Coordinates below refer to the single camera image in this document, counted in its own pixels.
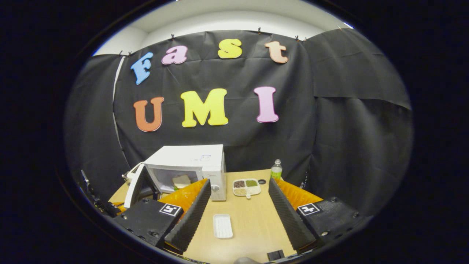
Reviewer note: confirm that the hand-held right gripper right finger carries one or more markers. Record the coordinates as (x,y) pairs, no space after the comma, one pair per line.
(289,220)

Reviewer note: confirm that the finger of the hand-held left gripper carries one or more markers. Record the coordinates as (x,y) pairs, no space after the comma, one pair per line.
(120,207)

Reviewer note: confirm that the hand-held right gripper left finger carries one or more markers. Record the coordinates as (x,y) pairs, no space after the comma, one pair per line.
(190,220)

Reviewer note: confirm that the sandwich with lettuce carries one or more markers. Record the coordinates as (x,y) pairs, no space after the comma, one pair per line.
(181,181)

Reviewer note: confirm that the white microwave oven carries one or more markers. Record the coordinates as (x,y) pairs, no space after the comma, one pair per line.
(183,156)

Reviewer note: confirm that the white rectangular plate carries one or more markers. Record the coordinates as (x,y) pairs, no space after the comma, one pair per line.
(222,226)

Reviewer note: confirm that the white toaster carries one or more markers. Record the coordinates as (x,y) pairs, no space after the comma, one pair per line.
(131,173)

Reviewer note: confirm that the green drink bottle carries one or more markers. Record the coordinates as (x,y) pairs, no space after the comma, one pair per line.
(276,171)

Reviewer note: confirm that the divided dish of grains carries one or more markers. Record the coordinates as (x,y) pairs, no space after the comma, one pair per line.
(246,186)

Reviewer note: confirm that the ceiling light panel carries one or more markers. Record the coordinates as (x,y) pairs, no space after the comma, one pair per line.
(348,25)

